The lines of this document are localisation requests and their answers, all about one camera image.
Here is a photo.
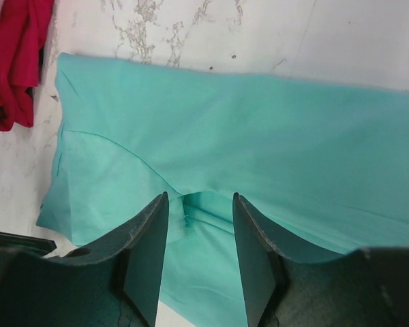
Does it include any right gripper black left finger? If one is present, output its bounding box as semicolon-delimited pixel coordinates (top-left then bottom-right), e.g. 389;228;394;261
0;193;169;326

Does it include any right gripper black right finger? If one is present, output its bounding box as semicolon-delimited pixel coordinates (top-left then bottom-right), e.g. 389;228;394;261
232;194;409;326

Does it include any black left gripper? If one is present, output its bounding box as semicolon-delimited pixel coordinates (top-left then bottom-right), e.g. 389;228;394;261
0;232;57;255

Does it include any teal t shirt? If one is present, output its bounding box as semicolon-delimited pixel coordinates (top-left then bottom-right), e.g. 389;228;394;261
37;53;409;326

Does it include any crimson folded t shirt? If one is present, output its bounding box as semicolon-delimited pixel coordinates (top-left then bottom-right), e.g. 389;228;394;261
0;1;55;131

